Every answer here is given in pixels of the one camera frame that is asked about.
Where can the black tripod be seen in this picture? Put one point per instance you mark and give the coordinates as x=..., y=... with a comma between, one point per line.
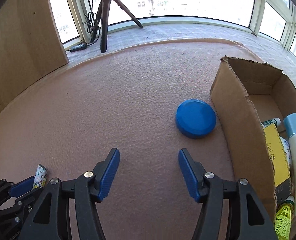
x=104, y=17

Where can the green tube white cap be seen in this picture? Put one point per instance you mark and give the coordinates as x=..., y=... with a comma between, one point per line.
x=270, y=123

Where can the cardboard box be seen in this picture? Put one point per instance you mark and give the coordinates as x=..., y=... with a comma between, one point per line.
x=238, y=110

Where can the patterned slim tube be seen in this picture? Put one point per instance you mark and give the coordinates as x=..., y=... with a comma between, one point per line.
x=40, y=176

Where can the yellow booklet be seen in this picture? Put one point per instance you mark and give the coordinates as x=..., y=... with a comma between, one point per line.
x=276, y=155

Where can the blue round lid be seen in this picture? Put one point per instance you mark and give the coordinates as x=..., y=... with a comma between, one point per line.
x=195, y=118

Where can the pink blanket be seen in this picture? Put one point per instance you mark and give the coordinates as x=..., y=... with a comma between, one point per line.
x=112, y=100

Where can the yellow shuttlecock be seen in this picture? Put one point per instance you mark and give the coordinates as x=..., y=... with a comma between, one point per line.
x=283, y=220

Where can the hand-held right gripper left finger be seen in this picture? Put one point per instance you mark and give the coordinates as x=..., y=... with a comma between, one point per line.
x=109, y=175

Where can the checked grey cloth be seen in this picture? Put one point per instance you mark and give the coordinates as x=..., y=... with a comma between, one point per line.
x=188, y=31

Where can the large light wooden board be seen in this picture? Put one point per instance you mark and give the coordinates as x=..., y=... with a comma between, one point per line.
x=20, y=37

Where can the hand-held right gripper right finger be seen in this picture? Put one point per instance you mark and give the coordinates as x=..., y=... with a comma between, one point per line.
x=188, y=175

